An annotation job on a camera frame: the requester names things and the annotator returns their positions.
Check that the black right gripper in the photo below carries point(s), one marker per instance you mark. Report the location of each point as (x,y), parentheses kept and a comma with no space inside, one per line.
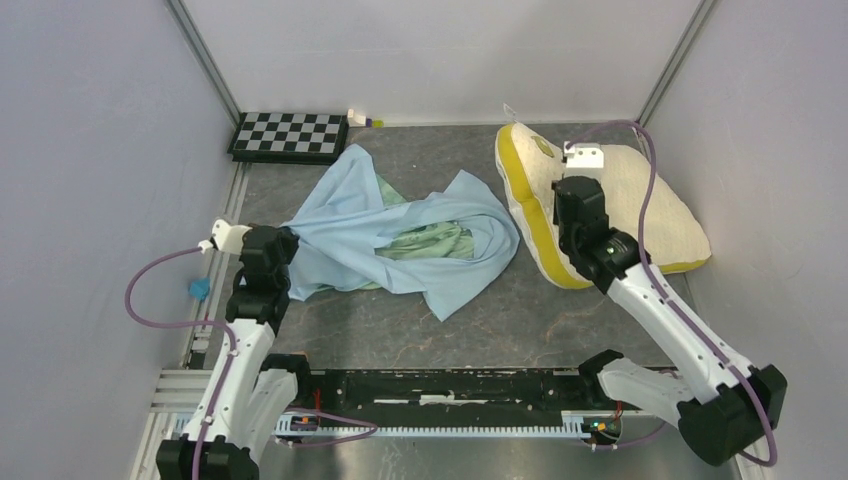
(555,219)

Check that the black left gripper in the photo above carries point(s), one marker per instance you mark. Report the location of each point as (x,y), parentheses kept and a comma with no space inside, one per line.
(288,241)

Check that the cream and yellow pillow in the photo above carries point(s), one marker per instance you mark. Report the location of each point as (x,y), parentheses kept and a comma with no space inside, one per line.
(528,163)

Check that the light blue pillowcase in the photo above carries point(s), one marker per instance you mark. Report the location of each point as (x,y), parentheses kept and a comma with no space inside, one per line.
(357,232)

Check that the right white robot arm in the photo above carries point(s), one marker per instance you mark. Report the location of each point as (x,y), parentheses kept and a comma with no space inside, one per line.
(719,401)

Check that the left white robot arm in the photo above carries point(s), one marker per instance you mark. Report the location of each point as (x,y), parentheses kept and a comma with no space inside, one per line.
(249,387)

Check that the blue plastic clip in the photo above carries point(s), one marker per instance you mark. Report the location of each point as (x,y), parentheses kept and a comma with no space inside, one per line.
(199,289)

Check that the black white checkerboard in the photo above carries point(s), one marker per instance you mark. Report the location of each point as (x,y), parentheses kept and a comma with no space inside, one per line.
(289,138)

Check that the small white purple toy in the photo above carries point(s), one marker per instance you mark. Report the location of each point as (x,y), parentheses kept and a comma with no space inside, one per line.
(358,119)

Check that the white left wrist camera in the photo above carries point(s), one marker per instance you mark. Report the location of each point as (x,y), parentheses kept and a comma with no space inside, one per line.
(225,237)

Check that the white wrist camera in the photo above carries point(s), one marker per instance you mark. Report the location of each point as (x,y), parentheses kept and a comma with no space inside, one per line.
(225,237)
(583,159)

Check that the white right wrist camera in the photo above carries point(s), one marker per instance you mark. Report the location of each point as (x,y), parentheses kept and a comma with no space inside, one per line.
(583,159)

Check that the aluminium frame rails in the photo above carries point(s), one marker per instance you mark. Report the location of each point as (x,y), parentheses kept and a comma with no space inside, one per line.
(179,391)

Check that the white toothed cable tray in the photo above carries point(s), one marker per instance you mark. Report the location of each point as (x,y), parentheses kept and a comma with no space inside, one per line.
(572,427)

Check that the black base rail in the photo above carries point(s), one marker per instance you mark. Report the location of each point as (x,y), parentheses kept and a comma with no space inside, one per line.
(534,397)

